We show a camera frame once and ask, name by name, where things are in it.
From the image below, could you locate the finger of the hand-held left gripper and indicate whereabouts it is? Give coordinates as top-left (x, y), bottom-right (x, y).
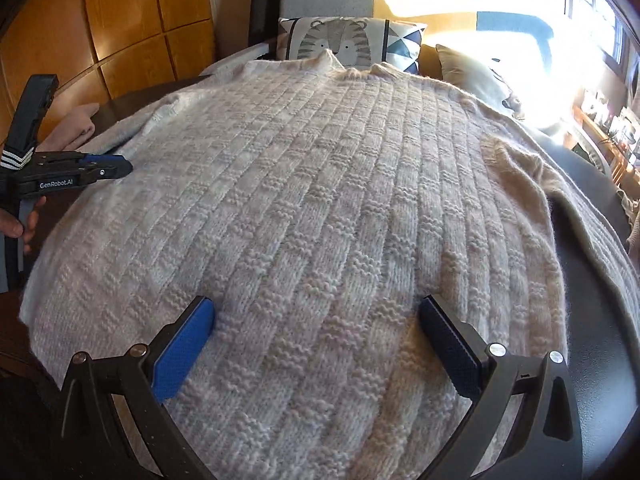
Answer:
top-left (81, 154), bottom-right (134, 171)
top-left (81, 167), bottom-right (133, 185)

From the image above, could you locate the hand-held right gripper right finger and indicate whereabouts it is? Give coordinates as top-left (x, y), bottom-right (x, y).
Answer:
top-left (418, 295), bottom-right (583, 480)

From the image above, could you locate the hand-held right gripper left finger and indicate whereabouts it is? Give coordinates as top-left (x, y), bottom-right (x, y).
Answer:
top-left (60, 296), bottom-right (217, 480)

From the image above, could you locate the cream knitted sweater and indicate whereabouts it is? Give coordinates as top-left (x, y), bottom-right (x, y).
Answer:
top-left (19, 49), bottom-right (640, 480)

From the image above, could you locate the person's left hand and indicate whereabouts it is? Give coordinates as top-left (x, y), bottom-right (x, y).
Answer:
top-left (0, 196), bottom-right (47, 255)

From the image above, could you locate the pink folded cloth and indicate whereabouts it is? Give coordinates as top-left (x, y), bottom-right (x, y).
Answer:
top-left (42, 102), bottom-right (102, 154)

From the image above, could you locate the wooden wardrobe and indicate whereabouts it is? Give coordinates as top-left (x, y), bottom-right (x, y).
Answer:
top-left (0, 0), bottom-right (219, 132)

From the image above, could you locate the tiger print cushion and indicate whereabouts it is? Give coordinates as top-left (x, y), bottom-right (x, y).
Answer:
top-left (276, 16), bottom-right (429, 74)

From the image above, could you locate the cluttered wooden desk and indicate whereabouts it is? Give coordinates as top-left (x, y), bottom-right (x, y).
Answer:
top-left (569, 87), bottom-right (640, 188)

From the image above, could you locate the deer print cushion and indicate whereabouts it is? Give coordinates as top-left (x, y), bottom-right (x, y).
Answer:
top-left (435, 42), bottom-right (526, 122)

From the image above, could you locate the large barred window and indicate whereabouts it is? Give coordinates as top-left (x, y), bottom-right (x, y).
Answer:
top-left (564, 0), bottom-right (640, 88)

